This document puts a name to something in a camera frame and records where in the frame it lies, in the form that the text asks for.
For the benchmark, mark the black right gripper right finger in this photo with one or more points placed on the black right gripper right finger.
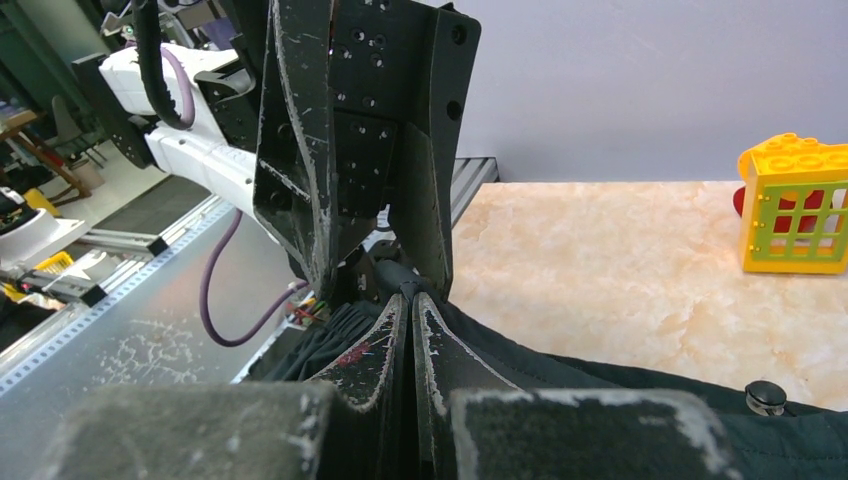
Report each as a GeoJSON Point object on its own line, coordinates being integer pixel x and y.
{"type": "Point", "coordinates": [477, 424]}

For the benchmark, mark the yellow toy block house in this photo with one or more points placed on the yellow toy block house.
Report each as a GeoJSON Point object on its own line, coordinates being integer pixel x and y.
{"type": "Point", "coordinates": [793, 206]}

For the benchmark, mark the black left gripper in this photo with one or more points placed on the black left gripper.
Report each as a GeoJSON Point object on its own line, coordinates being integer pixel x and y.
{"type": "Point", "coordinates": [399, 75]}

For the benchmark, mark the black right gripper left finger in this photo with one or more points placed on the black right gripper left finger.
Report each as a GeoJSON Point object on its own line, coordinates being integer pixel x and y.
{"type": "Point", "coordinates": [278, 411]}

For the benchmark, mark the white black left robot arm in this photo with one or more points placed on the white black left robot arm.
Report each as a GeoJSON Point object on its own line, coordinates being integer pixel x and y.
{"type": "Point", "coordinates": [189, 112]}

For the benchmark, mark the aluminium front rail frame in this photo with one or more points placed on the aluminium front rail frame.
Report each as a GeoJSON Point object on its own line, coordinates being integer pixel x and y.
{"type": "Point", "coordinates": [147, 330]}

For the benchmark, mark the grey gradient zip jacket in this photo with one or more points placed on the grey gradient zip jacket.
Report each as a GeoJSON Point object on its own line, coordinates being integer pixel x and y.
{"type": "Point", "coordinates": [770, 437]}

